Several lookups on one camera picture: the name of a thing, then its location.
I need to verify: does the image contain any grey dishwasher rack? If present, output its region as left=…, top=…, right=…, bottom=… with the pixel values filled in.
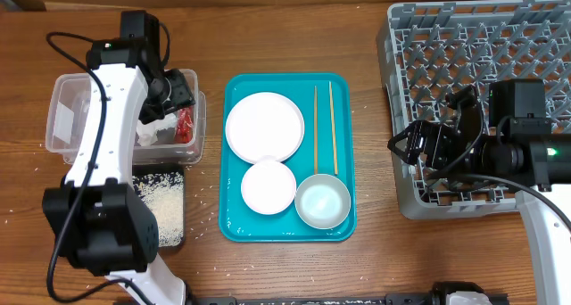
left=377, top=0, right=570, bottom=219

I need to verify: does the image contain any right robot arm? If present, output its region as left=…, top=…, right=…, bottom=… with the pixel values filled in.
left=387, top=79, right=570, bottom=304

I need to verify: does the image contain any red foil snack wrapper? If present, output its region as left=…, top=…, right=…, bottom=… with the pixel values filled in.
left=175, top=107, right=194, bottom=144

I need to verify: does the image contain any clear plastic bin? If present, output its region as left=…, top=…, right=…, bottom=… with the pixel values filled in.
left=46, top=69, right=206, bottom=165

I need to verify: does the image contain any grey bowl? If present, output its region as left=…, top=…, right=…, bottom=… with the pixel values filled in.
left=294, top=174, right=352, bottom=230

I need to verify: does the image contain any white tissue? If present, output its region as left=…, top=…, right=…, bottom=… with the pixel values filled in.
left=137, top=113, right=178, bottom=147

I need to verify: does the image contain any large pink plate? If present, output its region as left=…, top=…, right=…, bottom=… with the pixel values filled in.
left=225, top=92, right=305, bottom=164

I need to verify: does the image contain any black rail at table edge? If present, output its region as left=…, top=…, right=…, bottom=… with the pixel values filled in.
left=186, top=281, right=509, bottom=305

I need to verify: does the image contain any small pink rice bowl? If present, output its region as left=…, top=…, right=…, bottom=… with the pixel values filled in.
left=241, top=161, right=297, bottom=215

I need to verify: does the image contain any black tray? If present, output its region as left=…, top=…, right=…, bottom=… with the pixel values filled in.
left=131, top=162, right=187, bottom=249

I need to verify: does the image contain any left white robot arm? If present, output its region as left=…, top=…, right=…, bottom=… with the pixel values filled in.
left=42, top=10, right=194, bottom=304

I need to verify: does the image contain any wooden chopstick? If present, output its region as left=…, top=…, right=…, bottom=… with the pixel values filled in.
left=313, top=86, right=319, bottom=174
left=328, top=81, right=338, bottom=176

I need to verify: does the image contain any teal plastic tray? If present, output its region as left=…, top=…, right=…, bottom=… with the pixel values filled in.
left=219, top=72, right=357, bottom=243

